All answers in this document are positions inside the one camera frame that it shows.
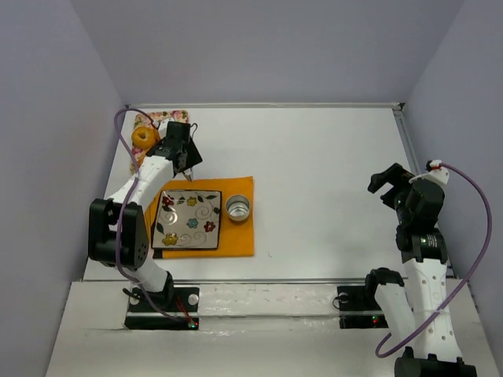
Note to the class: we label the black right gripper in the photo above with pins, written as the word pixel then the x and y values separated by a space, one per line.
pixel 393 188

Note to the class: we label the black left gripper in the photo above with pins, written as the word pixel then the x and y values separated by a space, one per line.
pixel 192 155

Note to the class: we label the metal tongs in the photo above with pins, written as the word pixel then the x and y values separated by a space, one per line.
pixel 188 174

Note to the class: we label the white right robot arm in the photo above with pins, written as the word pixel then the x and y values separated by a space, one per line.
pixel 413 302

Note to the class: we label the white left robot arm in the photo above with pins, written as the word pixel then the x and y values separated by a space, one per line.
pixel 117 234

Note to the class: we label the floral bread tray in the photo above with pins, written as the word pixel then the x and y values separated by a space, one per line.
pixel 152 120

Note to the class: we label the square floral plate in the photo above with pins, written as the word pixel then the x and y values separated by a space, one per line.
pixel 187 220

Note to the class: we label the small metal cup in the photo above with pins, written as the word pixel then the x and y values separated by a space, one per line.
pixel 238 208

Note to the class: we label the orange cloth mat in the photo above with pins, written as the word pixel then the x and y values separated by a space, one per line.
pixel 235 239

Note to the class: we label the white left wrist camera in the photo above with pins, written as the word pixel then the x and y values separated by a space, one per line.
pixel 162 129

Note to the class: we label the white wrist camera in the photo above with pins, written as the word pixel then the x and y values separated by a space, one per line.
pixel 162 129
pixel 436 173

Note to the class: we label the ring doughnut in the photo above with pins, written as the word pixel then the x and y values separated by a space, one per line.
pixel 144 137

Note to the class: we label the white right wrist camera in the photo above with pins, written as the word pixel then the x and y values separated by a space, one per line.
pixel 436 173

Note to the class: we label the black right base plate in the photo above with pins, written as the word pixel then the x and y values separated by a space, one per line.
pixel 357 310

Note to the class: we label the aluminium front rail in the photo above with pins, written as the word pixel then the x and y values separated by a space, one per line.
pixel 336 281

